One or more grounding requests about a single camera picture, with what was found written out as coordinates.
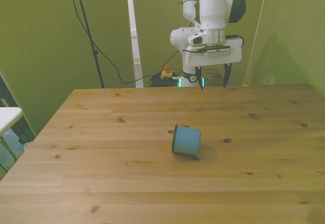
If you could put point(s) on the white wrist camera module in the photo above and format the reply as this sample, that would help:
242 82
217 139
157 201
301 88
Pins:
218 52

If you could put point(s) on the white vertical post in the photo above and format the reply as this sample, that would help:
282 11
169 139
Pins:
134 31

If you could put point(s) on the blue enamel mug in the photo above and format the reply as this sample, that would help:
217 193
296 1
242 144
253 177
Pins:
187 140

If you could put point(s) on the black tripod stand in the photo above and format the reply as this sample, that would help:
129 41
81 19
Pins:
87 31

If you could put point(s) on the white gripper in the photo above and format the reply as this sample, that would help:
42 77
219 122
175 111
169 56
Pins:
215 59

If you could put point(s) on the yellow emergency stop button box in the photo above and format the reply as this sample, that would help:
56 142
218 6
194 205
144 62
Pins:
166 73

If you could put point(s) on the white side table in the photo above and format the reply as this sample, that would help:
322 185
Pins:
8 118

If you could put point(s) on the white slanted strip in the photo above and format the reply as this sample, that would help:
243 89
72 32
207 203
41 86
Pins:
257 28

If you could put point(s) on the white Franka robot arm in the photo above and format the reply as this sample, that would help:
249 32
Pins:
212 8

